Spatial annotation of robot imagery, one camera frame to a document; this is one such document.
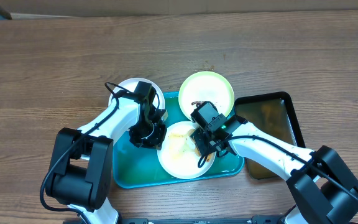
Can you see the light green plate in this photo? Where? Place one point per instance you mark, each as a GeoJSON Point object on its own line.
{"type": "Point", "coordinates": [206, 86]}

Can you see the green yellow sponge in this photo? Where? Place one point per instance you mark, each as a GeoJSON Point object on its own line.
{"type": "Point", "coordinates": [194, 146]}

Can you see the cardboard backdrop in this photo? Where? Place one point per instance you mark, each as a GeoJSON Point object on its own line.
{"type": "Point", "coordinates": [95, 8]}

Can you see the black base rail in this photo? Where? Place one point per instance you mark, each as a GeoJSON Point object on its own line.
{"type": "Point", "coordinates": [257, 219]}

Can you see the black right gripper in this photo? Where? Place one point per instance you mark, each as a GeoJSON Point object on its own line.
{"type": "Point", "coordinates": [201, 140]}

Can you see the teal serving tray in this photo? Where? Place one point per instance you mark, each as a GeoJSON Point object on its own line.
{"type": "Point", "coordinates": [135, 167]}

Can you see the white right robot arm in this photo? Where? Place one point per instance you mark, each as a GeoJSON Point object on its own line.
{"type": "Point", "coordinates": [323, 187]}

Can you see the cream white plate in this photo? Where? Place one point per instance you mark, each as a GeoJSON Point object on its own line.
{"type": "Point", "coordinates": [177, 156]}

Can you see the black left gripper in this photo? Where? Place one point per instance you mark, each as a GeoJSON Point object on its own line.
{"type": "Point", "coordinates": [155, 142]}

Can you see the black water tray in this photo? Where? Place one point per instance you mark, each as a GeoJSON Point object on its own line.
{"type": "Point", "coordinates": [272, 113]}

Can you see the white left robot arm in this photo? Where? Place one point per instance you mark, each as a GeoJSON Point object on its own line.
{"type": "Point", "coordinates": [79, 175]}

